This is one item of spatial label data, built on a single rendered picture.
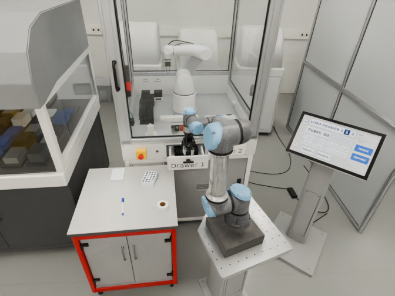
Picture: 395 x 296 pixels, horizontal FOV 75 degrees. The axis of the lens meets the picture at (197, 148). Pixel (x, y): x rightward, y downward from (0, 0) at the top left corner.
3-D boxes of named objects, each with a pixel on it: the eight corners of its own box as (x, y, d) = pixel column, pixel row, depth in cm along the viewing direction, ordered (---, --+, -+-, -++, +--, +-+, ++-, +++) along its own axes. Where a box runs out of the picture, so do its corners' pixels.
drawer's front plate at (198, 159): (207, 168, 187) (208, 155, 180) (167, 170, 183) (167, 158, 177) (207, 166, 188) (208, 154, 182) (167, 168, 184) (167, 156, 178)
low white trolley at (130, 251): (178, 291, 194) (177, 225, 151) (93, 300, 186) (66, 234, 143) (174, 228, 241) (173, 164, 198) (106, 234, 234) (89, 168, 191)
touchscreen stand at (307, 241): (311, 278, 206) (360, 182, 148) (258, 247, 227) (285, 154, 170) (326, 235, 240) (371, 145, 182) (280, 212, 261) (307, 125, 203)
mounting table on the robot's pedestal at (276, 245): (288, 260, 147) (294, 248, 141) (220, 290, 132) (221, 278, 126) (246, 205, 181) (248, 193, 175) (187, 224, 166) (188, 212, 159)
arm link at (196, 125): (210, 122, 145) (203, 113, 153) (191, 125, 141) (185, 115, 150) (209, 134, 149) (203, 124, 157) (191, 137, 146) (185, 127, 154)
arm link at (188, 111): (185, 113, 149) (181, 106, 155) (185, 129, 155) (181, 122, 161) (198, 111, 151) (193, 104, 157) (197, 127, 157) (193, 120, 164)
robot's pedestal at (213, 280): (251, 302, 189) (271, 238, 146) (214, 320, 179) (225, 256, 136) (231, 266, 211) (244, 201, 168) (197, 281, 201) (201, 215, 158)
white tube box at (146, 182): (153, 187, 176) (152, 183, 174) (141, 185, 177) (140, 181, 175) (157, 175, 187) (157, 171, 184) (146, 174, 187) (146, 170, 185)
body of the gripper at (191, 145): (183, 151, 165) (183, 135, 158) (182, 143, 172) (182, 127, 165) (195, 150, 166) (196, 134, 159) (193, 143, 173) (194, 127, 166)
